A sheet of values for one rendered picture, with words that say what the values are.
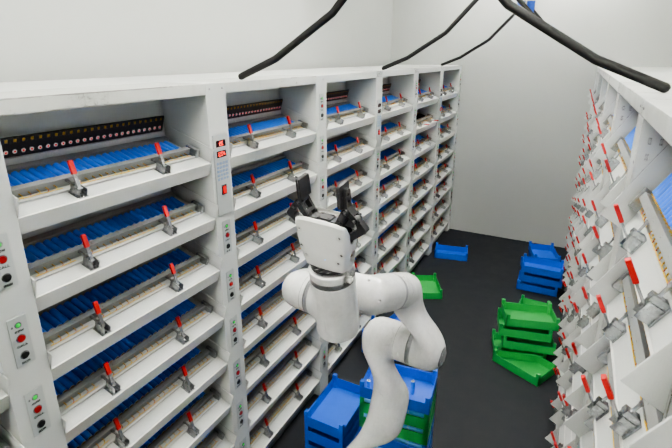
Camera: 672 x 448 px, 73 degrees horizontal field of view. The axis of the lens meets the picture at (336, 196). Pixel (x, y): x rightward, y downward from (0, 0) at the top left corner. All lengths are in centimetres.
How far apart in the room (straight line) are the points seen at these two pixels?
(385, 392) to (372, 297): 38
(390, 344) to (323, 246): 54
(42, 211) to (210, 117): 58
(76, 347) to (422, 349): 89
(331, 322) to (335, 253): 15
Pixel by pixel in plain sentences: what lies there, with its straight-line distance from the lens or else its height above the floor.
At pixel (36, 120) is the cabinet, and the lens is 143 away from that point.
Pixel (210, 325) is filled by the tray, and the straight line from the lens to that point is 174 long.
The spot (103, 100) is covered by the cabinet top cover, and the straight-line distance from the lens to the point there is 129.
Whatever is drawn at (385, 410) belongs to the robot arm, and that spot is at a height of 92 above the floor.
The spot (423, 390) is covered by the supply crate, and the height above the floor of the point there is 40.
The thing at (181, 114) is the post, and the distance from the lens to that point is 161.
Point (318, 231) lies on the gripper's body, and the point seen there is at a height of 153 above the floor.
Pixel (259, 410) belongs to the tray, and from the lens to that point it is 225.
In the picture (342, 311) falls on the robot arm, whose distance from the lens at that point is 85.
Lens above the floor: 181
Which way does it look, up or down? 17 degrees down
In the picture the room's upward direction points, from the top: straight up
